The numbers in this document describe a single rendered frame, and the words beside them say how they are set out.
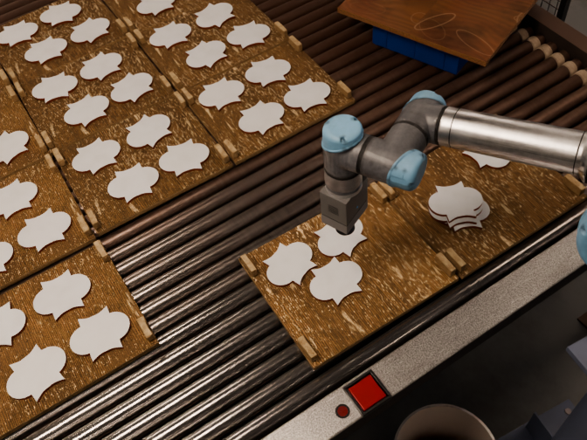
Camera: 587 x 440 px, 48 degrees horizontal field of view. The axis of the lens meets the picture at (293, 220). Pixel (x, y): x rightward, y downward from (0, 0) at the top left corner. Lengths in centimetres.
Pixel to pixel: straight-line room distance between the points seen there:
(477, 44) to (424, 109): 77
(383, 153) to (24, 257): 103
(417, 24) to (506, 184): 58
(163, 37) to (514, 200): 124
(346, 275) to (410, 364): 26
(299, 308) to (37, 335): 62
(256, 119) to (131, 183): 40
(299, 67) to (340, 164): 91
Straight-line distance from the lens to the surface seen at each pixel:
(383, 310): 154
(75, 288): 170
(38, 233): 184
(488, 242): 167
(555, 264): 169
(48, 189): 194
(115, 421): 155
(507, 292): 162
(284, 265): 160
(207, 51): 218
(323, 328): 152
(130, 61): 224
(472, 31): 205
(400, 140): 120
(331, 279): 157
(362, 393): 146
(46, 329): 168
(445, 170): 179
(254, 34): 222
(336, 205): 131
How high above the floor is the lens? 229
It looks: 54 degrees down
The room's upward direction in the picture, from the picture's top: 8 degrees counter-clockwise
